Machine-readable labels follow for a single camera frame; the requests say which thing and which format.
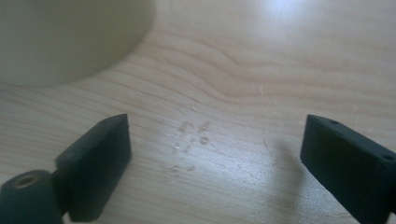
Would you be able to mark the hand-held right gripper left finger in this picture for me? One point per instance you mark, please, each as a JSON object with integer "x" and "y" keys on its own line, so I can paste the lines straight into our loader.
{"x": 96, "y": 168}

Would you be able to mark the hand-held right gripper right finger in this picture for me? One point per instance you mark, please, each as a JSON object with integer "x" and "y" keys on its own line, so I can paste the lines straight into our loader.
{"x": 351, "y": 168}

